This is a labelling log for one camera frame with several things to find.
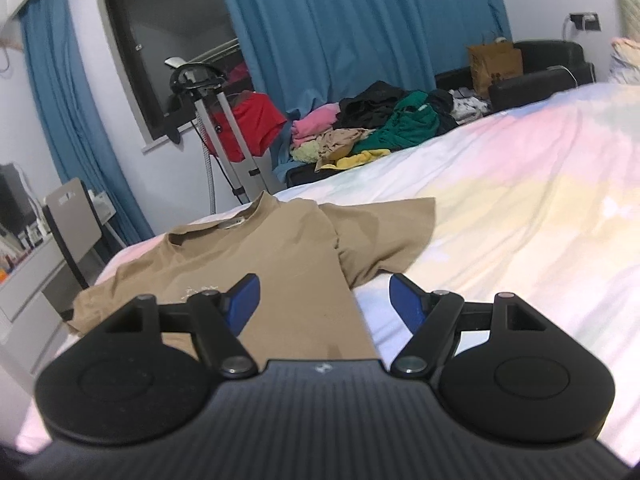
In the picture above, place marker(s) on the beige garment on pile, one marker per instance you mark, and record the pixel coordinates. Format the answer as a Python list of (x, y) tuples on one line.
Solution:
[(335, 144)]

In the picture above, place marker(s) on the dark window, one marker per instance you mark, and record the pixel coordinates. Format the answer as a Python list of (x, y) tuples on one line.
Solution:
[(148, 33)]

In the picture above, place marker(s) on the blue curtain left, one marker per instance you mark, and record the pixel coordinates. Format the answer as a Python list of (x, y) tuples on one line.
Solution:
[(71, 123)]

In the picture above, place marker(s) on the grey black chair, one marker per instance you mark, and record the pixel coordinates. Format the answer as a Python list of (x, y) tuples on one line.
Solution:
[(82, 240)]

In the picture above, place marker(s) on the wavy vanity mirror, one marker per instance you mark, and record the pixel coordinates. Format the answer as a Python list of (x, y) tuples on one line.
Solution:
[(19, 207)]

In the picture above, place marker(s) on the blue curtain right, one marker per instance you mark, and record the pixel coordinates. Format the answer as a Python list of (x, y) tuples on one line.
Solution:
[(304, 53)]

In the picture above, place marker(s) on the black sofa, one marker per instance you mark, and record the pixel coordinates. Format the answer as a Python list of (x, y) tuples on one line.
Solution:
[(550, 66)]

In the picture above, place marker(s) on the brown paper bag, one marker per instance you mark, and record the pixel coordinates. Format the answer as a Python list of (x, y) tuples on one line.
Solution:
[(492, 63)]

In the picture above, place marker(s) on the pink garment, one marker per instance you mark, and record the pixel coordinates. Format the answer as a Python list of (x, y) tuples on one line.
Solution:
[(314, 124)]

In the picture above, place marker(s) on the white dressing table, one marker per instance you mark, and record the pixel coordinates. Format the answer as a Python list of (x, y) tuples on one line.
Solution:
[(31, 328)]

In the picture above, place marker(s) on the red garment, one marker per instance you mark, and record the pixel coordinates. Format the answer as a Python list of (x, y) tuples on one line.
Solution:
[(259, 120)]

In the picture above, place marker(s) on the black garment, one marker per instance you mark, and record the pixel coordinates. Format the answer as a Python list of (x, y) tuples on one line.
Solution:
[(373, 107)]

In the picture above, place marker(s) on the blue curtain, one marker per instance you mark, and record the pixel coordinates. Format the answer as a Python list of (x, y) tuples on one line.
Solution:
[(304, 53), (71, 123)]

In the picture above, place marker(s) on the green garment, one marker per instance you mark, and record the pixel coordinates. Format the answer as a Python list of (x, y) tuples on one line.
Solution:
[(418, 117)]

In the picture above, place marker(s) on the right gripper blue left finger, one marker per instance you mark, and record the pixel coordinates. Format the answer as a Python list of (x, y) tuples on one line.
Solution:
[(214, 321)]

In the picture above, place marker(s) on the yellow garment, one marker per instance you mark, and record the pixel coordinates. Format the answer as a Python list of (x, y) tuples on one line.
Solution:
[(358, 160)]

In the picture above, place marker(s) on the wall power outlet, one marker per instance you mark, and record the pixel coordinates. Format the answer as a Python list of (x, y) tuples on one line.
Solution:
[(587, 22)]

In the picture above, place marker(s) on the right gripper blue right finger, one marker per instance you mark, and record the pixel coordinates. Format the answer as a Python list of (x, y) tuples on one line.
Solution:
[(436, 321)]

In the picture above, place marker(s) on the tan t-shirt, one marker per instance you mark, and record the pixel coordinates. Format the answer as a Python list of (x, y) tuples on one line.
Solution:
[(308, 258)]

